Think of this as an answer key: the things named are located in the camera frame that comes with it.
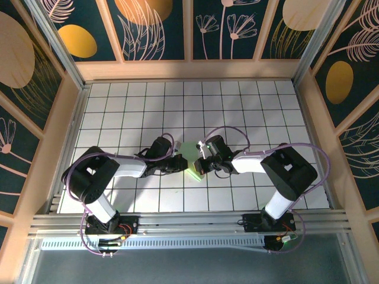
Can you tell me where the light green paper sheet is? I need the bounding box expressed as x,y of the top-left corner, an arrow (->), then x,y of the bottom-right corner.
179,141 -> 207,180

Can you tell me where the wide aluminium frame rail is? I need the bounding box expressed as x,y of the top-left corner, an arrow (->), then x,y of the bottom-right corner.
28,209 -> 355,237

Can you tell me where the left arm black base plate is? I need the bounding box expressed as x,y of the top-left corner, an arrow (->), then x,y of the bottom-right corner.
85,215 -> 140,236

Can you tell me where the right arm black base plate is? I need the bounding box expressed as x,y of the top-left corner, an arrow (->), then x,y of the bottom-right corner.
241,212 -> 297,233

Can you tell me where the white slotted cable duct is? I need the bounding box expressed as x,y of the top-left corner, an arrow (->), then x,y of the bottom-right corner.
40,236 -> 267,252

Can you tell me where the black electronics module with wires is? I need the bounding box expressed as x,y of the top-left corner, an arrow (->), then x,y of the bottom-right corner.
97,235 -> 131,257
265,233 -> 298,252

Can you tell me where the aluminium side rail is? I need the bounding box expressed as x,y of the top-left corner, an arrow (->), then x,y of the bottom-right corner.
293,81 -> 341,211
46,82 -> 91,214

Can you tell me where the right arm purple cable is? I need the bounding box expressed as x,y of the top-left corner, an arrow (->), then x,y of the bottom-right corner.
204,126 -> 331,256

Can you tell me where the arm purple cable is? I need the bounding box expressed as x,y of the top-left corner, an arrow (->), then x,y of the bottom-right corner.
64,133 -> 175,258
204,126 -> 331,256

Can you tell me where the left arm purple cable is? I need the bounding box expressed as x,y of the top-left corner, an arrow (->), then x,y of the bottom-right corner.
64,133 -> 175,258

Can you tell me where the aluminium corner post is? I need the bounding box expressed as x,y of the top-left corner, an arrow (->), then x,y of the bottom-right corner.
291,0 -> 347,88
25,0 -> 86,89

